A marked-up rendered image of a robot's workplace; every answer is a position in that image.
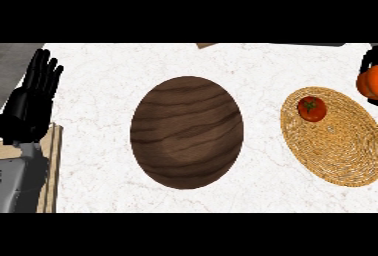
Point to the tan wooden board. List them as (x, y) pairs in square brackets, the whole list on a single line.
[(206, 45)]

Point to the orange squash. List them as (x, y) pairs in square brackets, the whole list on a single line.
[(370, 83)]

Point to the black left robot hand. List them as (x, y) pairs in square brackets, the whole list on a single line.
[(30, 100)]

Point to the brown wooden bowl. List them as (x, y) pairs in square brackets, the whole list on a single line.
[(187, 132)]

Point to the red tomato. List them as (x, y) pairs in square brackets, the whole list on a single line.
[(312, 108)]

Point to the woven straw placemat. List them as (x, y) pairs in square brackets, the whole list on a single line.
[(335, 140)]

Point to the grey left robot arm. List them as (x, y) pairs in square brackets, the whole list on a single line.
[(16, 176)]

